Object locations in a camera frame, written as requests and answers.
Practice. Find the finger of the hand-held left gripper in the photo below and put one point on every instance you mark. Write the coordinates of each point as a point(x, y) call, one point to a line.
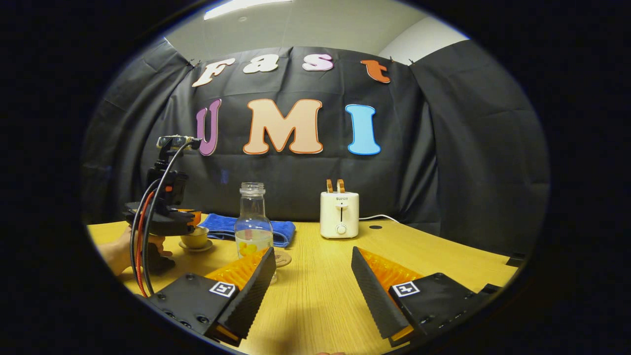
point(192, 218)

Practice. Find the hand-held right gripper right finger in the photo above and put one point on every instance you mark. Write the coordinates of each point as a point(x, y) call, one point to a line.
point(377, 296)

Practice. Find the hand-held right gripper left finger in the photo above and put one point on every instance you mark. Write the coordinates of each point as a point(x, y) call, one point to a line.
point(251, 296)

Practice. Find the yellow teacup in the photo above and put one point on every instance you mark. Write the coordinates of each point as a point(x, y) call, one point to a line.
point(197, 239)

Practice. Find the round wooden coaster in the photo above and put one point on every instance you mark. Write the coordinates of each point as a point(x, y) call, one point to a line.
point(283, 259)

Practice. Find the clear glass water bottle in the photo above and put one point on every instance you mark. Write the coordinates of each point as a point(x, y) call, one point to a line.
point(252, 227)

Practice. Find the blue towel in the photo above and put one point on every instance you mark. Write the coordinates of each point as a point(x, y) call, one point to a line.
point(219, 227)

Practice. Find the yellow saucer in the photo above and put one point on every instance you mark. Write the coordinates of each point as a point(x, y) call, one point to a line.
point(199, 249)

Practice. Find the white toaster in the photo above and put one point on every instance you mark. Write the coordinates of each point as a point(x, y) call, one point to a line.
point(339, 217)

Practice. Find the black backdrop cloth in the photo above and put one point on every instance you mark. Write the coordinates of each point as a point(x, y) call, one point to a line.
point(443, 148)

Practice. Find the ceiling light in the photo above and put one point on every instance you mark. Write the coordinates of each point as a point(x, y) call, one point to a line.
point(246, 7)

